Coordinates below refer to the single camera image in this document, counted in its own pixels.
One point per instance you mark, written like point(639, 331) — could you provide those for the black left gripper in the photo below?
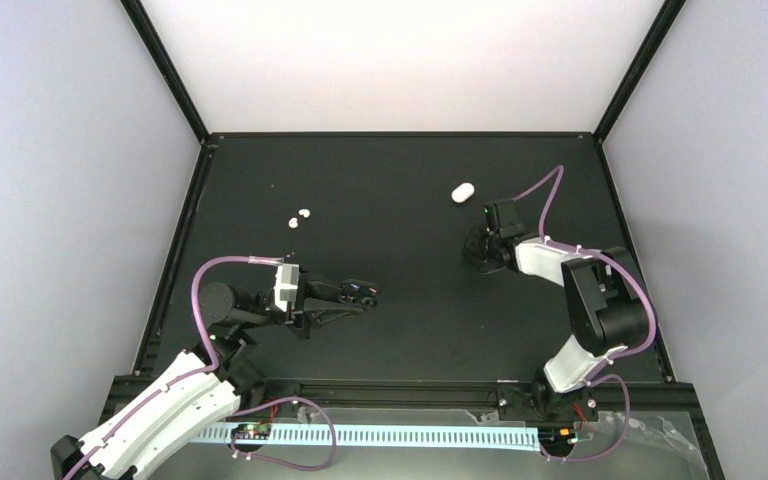
point(317, 315)

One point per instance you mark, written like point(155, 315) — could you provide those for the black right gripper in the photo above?
point(470, 246)

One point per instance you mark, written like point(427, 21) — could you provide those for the black earbud charging case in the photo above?
point(359, 293)

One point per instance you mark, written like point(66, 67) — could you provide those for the white earbud charging case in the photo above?
point(462, 192)

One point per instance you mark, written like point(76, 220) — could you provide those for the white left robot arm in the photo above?
point(212, 381)

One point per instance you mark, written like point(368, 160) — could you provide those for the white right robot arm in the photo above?
point(609, 312)

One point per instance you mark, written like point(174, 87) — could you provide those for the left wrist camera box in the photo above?
point(285, 290)

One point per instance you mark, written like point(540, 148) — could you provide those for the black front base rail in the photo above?
point(396, 394)

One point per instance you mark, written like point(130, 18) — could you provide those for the light blue cable duct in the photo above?
point(397, 436)

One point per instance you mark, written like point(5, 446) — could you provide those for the black frame post right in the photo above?
point(645, 54)

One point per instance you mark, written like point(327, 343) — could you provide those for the black frame post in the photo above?
point(155, 47)
point(645, 54)

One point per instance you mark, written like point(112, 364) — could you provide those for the black frame post left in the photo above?
point(155, 47)

